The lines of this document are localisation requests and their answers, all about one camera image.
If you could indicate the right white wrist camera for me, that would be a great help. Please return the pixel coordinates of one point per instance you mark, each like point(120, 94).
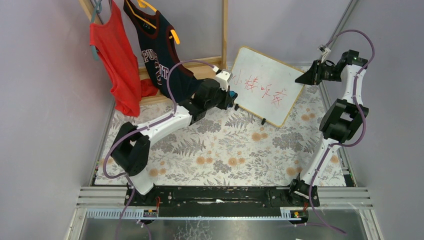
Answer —
point(325, 52)

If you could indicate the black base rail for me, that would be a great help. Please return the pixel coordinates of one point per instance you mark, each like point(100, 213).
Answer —
point(221, 201)

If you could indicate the wooden clothes rack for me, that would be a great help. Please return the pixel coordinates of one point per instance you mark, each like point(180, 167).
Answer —
point(199, 69)

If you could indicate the floral table mat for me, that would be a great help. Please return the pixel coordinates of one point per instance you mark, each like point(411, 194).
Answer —
point(233, 148)

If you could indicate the white framed whiteboard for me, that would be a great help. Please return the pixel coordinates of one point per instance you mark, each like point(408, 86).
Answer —
point(266, 87)

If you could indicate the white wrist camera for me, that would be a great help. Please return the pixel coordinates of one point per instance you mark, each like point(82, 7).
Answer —
point(325, 52)
point(222, 76)

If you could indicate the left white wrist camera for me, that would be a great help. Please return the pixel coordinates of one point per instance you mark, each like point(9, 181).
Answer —
point(222, 76)

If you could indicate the orange clothes hanger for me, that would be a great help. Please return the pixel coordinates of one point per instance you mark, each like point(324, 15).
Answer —
point(136, 12)

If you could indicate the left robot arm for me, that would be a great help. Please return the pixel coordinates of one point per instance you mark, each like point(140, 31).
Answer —
point(131, 147)

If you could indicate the blue black whiteboard eraser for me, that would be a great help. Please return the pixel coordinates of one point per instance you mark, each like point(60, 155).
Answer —
point(233, 95)

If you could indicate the navy basketball jersey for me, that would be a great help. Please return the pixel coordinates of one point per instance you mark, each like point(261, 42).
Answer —
point(159, 55)

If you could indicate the teal clothes hanger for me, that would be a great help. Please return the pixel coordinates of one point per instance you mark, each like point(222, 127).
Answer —
point(92, 28)

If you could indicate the red sleeveless shirt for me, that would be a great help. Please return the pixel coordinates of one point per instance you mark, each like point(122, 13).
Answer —
point(115, 51)

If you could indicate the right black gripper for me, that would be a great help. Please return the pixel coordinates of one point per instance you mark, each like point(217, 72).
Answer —
point(315, 72)

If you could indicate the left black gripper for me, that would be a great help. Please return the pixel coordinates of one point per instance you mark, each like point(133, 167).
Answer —
point(227, 98)

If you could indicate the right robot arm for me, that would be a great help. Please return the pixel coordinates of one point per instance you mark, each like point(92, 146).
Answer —
point(339, 124)

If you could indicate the aluminium frame profile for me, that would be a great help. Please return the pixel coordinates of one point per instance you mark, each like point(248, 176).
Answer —
point(343, 213)

